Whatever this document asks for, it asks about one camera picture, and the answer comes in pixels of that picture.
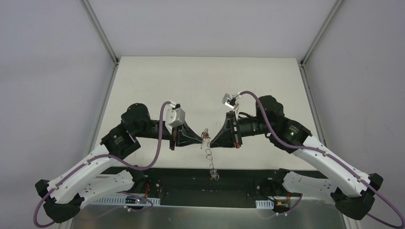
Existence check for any silver crescent key holder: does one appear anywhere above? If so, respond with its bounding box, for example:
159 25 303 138
201 128 220 180

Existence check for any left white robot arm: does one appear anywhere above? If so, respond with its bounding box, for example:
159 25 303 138
35 101 203 223

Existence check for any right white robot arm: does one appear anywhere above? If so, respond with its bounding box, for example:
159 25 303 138
210 94 383 220

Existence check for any key with red tag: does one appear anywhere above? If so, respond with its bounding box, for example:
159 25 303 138
203 133 211 139

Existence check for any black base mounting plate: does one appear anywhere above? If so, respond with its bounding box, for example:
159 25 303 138
104 167 303 209

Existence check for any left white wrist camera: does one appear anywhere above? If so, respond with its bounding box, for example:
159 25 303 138
165 104 186 130

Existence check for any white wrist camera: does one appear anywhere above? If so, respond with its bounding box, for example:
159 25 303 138
165 104 186 130
222 93 241 110

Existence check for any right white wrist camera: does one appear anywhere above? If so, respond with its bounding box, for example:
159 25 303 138
222 93 241 110

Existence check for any right white cable duct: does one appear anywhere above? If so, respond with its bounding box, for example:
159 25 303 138
256 200 274 209

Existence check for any white cable duct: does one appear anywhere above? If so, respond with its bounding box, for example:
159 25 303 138
92 195 151 207
256 200 274 209

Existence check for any left white cable duct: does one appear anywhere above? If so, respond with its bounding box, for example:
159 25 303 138
92 195 151 207

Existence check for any left aluminium frame post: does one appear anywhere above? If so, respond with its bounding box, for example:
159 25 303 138
80 0 118 151

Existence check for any aluminium frame post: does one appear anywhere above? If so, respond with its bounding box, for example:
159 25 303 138
80 0 118 151
298 0 346 144

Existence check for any right aluminium frame post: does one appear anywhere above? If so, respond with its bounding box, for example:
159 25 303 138
298 0 346 144

